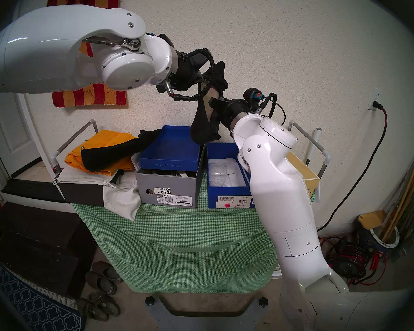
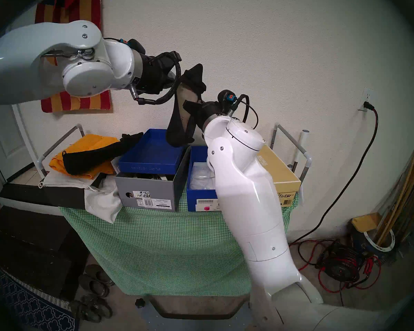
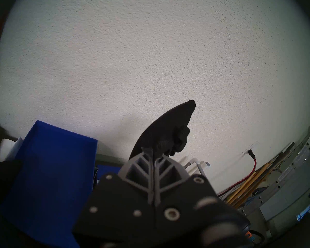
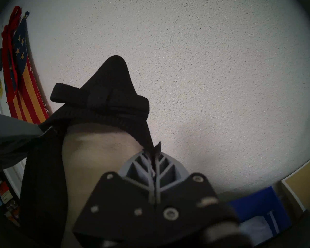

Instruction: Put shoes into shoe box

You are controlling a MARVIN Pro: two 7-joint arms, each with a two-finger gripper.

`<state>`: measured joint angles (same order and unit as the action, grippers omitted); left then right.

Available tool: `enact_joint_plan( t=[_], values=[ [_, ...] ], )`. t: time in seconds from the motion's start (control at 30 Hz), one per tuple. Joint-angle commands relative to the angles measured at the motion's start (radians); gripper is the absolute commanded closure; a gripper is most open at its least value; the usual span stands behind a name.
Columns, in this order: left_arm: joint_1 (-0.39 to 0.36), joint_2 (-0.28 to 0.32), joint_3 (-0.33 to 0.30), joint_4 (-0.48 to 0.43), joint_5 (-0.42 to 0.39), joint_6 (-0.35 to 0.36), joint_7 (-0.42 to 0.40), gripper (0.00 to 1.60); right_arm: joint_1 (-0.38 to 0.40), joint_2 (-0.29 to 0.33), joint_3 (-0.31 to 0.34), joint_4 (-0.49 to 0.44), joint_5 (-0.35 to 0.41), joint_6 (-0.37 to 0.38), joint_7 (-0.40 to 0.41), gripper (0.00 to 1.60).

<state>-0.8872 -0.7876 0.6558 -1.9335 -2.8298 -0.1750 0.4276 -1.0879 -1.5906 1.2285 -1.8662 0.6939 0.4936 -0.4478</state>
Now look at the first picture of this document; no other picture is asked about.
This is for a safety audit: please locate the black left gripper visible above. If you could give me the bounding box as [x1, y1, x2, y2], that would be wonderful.
[167, 50, 211, 92]

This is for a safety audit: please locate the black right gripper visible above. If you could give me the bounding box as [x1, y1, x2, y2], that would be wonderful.
[209, 97, 260, 128]

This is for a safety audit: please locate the black shoe with bow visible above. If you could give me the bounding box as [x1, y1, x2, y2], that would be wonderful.
[190, 61, 228, 143]

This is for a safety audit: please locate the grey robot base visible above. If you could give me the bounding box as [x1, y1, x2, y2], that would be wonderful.
[146, 292, 273, 331]

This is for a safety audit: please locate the blue shoe box lid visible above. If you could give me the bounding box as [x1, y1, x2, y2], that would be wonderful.
[138, 125, 202, 171]

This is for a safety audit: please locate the blue shoe box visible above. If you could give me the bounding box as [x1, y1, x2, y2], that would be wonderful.
[206, 142, 256, 209]

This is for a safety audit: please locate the grey shoe box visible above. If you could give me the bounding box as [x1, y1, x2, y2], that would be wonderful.
[135, 142, 207, 208]

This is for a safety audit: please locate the tan shoe box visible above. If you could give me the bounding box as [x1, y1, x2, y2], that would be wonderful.
[286, 151, 321, 203]

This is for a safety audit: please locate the black shoe box lid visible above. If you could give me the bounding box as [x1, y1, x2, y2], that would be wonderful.
[2, 172, 125, 207]

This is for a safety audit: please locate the dark grey floor shoe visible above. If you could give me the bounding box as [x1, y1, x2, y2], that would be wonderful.
[91, 261, 124, 284]
[88, 292, 121, 317]
[85, 271, 118, 295]
[77, 298, 109, 322]

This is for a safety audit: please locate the white tissue paper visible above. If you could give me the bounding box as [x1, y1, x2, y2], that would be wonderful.
[209, 158, 246, 187]

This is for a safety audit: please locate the white plastic pipe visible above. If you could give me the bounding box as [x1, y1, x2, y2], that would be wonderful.
[305, 128, 322, 165]

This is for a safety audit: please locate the orange cloth bag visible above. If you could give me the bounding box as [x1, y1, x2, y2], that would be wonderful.
[65, 130, 137, 176]

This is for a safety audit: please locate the white cloth bag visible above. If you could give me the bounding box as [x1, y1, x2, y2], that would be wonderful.
[53, 167, 142, 221]

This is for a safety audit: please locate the green checkered tablecloth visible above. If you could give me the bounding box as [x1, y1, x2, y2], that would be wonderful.
[72, 173, 316, 293]

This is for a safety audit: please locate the white door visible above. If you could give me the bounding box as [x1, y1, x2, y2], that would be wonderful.
[0, 92, 42, 177]

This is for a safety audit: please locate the bundle of wooden sticks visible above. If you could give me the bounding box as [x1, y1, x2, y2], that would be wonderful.
[381, 137, 414, 243]

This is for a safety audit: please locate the blue white bucket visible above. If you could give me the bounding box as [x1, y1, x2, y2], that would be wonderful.
[361, 225, 400, 255]

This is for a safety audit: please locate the dark wooden cabinet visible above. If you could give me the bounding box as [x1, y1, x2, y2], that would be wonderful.
[0, 202, 97, 300]

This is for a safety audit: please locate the blue patterned rug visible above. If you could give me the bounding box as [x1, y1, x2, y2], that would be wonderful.
[0, 261, 87, 331]

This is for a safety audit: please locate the black braided left wrist cable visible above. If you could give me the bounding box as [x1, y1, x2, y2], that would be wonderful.
[155, 48, 216, 102]

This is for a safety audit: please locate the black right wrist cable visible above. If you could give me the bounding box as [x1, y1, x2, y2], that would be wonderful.
[257, 92, 286, 126]

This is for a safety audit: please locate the grey cart rail pipe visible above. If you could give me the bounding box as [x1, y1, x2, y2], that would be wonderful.
[288, 121, 331, 178]

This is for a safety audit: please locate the red yellow striped wall cloth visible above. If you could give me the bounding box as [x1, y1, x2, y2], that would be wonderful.
[48, 0, 127, 109]

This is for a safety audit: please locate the white metal rack frame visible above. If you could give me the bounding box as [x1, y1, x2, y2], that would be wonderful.
[52, 120, 99, 174]

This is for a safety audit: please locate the white wall outlet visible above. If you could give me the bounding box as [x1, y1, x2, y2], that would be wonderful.
[367, 87, 382, 111]

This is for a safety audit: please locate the red black power cable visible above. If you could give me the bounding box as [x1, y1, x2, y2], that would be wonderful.
[317, 101, 388, 286]

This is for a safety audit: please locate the black red cable reel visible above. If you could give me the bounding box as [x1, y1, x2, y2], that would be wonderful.
[326, 239, 369, 279]

